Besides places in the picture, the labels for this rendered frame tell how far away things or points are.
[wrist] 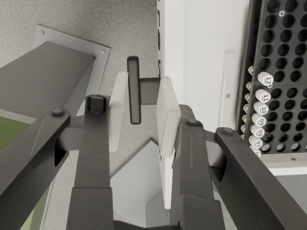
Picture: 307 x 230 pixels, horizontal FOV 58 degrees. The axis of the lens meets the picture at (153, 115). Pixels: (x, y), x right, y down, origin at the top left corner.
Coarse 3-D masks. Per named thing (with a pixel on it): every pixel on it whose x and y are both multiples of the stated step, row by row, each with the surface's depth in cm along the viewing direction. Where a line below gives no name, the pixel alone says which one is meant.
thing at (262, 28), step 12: (264, 0) 26; (276, 0) 27; (264, 12) 27; (276, 12) 27; (264, 24) 27; (276, 24) 27; (276, 36) 28; (252, 84) 30; (252, 96) 30; (252, 108) 31
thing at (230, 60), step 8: (224, 56) 34; (232, 56) 34; (224, 64) 35; (232, 64) 34; (224, 72) 35; (232, 72) 35; (224, 80) 35; (232, 80) 35; (224, 88) 35; (232, 88) 35; (224, 96) 36; (232, 96) 36; (224, 104) 36; (224, 112) 37; (224, 120) 37
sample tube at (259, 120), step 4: (248, 104) 34; (244, 108) 34; (252, 116) 31; (256, 116) 31; (260, 116) 30; (252, 120) 32; (256, 120) 30; (260, 120) 30; (264, 120) 30; (256, 124) 31; (260, 124) 31; (264, 124) 31
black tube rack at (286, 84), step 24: (288, 0) 27; (288, 24) 30; (264, 48) 31; (288, 48) 29; (288, 72) 29; (240, 96) 34; (288, 96) 31; (240, 120) 35; (288, 120) 32; (264, 144) 33; (288, 144) 33
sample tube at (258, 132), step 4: (244, 116) 34; (244, 120) 34; (252, 128) 32; (256, 128) 31; (260, 128) 31; (252, 132) 32; (256, 132) 31; (260, 132) 31; (264, 132) 31; (256, 136) 31; (260, 136) 31
